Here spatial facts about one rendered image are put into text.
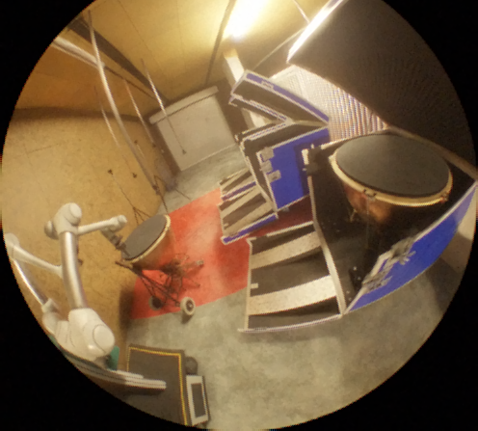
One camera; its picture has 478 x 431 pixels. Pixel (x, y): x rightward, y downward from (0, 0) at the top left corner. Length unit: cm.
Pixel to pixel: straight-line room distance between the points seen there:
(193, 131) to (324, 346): 759
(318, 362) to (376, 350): 45
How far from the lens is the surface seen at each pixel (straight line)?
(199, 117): 742
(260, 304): 149
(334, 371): 145
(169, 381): 149
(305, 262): 160
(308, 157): 135
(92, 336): 74
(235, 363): 153
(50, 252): 219
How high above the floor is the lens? 141
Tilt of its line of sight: 27 degrees down
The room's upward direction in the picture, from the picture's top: 25 degrees counter-clockwise
